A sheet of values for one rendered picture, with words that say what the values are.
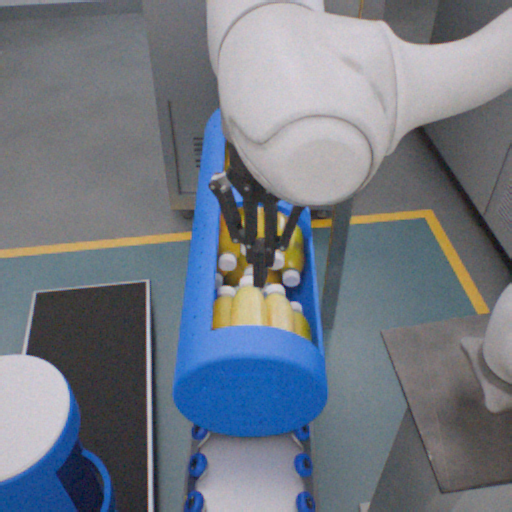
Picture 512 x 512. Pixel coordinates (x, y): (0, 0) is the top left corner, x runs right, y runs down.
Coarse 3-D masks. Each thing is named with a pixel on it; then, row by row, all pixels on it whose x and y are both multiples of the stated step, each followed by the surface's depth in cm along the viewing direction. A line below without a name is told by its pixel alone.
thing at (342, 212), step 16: (368, 0) 149; (384, 0) 149; (368, 16) 153; (336, 208) 201; (352, 208) 201; (336, 224) 207; (336, 240) 212; (336, 256) 218; (336, 272) 225; (336, 288) 232; (320, 304) 248; (336, 304) 239; (320, 320) 248
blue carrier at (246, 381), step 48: (192, 240) 124; (192, 288) 109; (288, 288) 134; (192, 336) 99; (240, 336) 94; (288, 336) 96; (192, 384) 97; (240, 384) 97; (288, 384) 97; (240, 432) 109
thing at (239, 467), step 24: (216, 432) 114; (288, 432) 114; (312, 432) 122; (216, 456) 111; (240, 456) 111; (264, 456) 111; (288, 456) 111; (312, 456) 117; (216, 480) 107; (240, 480) 107; (264, 480) 107; (288, 480) 107; (216, 504) 104; (240, 504) 104; (264, 504) 104; (288, 504) 104
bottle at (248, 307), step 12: (240, 288) 109; (252, 288) 108; (240, 300) 105; (252, 300) 105; (264, 300) 107; (240, 312) 103; (252, 312) 103; (264, 312) 105; (240, 324) 101; (252, 324) 101; (264, 324) 103
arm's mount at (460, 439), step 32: (448, 320) 124; (480, 320) 123; (416, 352) 118; (448, 352) 118; (416, 384) 113; (448, 384) 112; (416, 416) 108; (448, 416) 107; (480, 416) 106; (448, 448) 102; (480, 448) 102; (448, 480) 98; (480, 480) 98
